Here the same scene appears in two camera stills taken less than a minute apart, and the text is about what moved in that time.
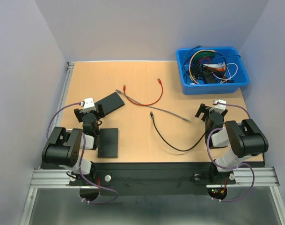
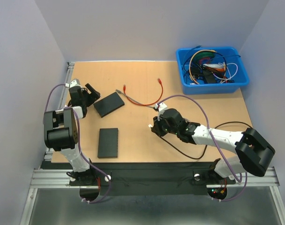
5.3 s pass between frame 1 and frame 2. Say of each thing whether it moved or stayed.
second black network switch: stayed
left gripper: moved
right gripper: moved
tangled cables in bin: stayed
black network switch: stayed
